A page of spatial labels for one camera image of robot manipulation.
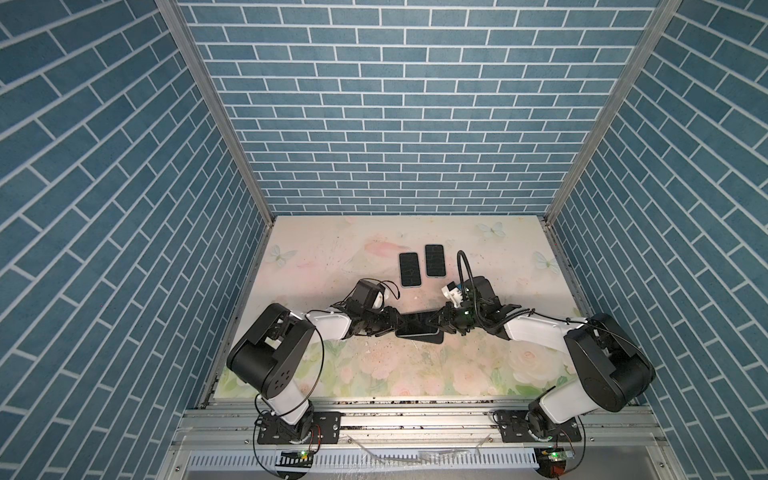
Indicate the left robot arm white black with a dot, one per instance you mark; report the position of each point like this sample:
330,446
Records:
268,355

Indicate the white phone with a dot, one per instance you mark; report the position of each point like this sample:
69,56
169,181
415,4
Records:
419,323

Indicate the blue phone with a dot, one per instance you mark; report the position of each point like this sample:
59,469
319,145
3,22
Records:
435,260

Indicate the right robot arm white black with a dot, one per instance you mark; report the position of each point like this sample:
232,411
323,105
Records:
610,369

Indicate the aluminium front rail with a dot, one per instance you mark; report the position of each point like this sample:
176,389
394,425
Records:
431,423

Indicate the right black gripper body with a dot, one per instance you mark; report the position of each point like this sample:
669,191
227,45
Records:
460,318

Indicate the black phone screen up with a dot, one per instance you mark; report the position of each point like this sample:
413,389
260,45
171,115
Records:
410,272

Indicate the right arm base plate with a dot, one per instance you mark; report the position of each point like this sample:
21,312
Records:
519,426

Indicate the black phone case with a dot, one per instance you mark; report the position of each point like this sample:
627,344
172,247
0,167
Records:
435,336

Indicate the white slotted cable duct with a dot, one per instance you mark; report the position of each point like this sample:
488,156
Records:
358,461

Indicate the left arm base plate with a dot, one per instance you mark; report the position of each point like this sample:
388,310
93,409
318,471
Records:
274,430

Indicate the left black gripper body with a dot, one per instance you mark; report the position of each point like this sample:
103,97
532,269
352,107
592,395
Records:
378,322

